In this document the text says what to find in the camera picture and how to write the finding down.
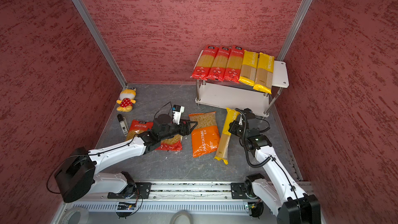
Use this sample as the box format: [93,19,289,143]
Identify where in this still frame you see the orange macaroni bag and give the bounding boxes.
[189,112,220,158]

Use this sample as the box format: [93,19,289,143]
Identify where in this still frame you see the red macaroni bag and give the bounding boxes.
[156,134,182,151]
[125,120,153,141]

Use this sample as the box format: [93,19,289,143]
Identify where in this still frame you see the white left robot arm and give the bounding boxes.
[54,114,198,203]

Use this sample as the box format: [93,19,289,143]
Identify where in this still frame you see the yellow spaghetti bag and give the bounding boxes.
[215,108,239,165]
[254,53,275,94]
[238,50,259,86]

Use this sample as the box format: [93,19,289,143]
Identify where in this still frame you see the grey marker pen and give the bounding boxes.
[117,114,129,136]

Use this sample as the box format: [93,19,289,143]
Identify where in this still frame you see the white two-tier metal shelf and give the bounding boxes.
[195,60,289,117]

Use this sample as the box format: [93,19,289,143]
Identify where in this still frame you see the aluminium corner post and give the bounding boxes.
[72,0,128,89]
[277,0,313,61]

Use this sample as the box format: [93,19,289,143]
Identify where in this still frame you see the yellow plush toy red dress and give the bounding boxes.
[117,88,136,113]

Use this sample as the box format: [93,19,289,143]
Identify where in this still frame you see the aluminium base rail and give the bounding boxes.
[52,178,281,224]

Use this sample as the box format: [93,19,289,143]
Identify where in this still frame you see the red spaghetti bag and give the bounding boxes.
[223,46,245,83]
[206,46,231,82]
[191,45,219,80]

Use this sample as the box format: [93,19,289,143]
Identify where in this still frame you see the right aluminium corner post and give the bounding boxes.
[277,0,313,61]

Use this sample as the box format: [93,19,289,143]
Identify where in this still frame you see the left aluminium corner post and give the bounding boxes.
[72,0,128,89]

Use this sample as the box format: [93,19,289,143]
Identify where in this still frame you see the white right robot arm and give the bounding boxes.
[229,108,322,224]

